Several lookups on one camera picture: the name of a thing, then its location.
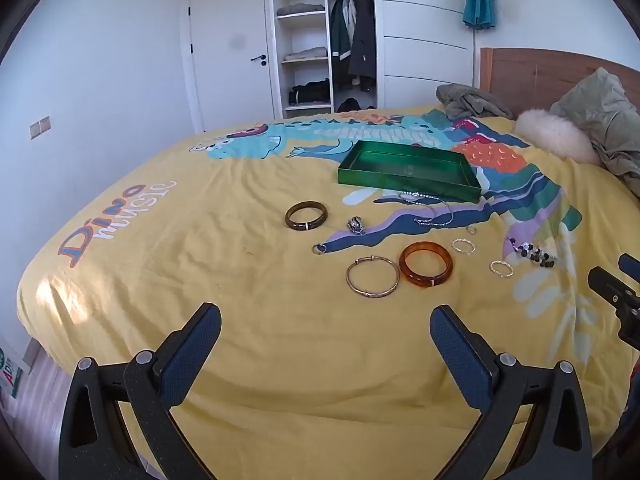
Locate grey-green towel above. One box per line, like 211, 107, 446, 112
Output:
436, 84, 515, 121

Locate amber bangle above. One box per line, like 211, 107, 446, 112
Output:
398, 241, 454, 290

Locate black bead bracelet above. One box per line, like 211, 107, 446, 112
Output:
507, 237, 558, 268

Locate white wardrobe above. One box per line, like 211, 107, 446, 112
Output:
267, 0, 473, 118

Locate thin silver chain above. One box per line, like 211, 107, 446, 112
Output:
414, 202, 455, 227

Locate black hanging coat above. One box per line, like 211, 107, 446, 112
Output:
348, 0, 377, 92

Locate folded black clothes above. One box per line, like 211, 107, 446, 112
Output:
289, 79, 331, 107

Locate green hanging jacket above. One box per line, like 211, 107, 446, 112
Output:
329, 0, 353, 92

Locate white door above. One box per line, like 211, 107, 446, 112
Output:
187, 0, 275, 133

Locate folded grey clothes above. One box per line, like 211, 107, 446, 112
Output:
276, 4, 326, 17

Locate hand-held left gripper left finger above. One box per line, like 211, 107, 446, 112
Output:
59, 302, 223, 480

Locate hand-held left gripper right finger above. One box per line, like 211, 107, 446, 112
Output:
430, 304, 594, 480

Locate green metal tray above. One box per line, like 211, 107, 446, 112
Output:
337, 141, 483, 204

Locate yellow printed blanket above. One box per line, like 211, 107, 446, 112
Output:
15, 105, 640, 480

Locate olive puffer jacket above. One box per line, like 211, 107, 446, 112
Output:
550, 67, 640, 191

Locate thin silver bangle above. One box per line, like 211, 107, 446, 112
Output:
346, 256, 401, 299

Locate dark brown bangle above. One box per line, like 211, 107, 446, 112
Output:
285, 201, 329, 232

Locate printed cardboard box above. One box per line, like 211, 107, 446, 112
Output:
0, 347, 26, 401

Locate wooden headboard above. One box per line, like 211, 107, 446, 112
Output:
480, 47, 636, 121

